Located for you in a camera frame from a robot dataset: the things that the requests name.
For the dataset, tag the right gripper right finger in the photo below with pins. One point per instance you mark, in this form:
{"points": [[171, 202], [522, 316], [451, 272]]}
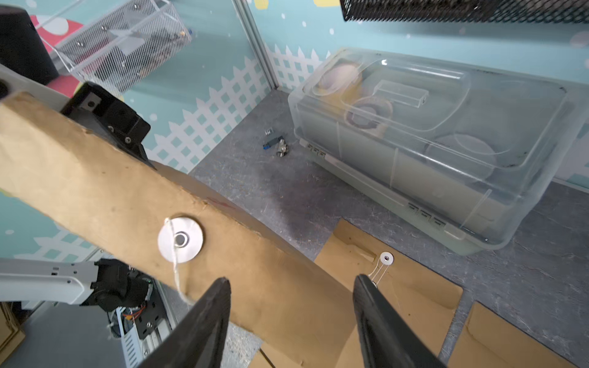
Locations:
{"points": [[385, 339]]}

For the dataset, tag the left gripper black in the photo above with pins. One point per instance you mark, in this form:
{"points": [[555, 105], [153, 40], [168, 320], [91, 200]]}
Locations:
{"points": [[96, 109]]}

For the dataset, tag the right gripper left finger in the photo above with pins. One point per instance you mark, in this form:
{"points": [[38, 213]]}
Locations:
{"points": [[199, 340]]}

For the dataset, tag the brown file bag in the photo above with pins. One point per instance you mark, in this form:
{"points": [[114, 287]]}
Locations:
{"points": [[487, 340], [426, 301], [120, 204]]}

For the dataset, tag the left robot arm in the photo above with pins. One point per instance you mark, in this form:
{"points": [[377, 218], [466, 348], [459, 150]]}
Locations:
{"points": [[108, 284]]}

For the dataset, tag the small metal parts cluster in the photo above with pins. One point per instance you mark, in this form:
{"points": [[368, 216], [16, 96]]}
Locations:
{"points": [[276, 141]]}

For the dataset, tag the clear plastic storage box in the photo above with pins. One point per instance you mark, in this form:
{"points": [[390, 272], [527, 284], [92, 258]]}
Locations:
{"points": [[461, 152]]}

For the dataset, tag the yellow tape roll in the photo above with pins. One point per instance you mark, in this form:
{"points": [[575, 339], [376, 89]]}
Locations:
{"points": [[341, 84]]}

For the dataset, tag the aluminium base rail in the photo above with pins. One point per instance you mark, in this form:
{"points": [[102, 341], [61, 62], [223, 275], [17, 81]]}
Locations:
{"points": [[142, 330]]}

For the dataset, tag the white wire mesh basket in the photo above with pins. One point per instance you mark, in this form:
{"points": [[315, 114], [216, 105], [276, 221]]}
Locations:
{"points": [[114, 44]]}

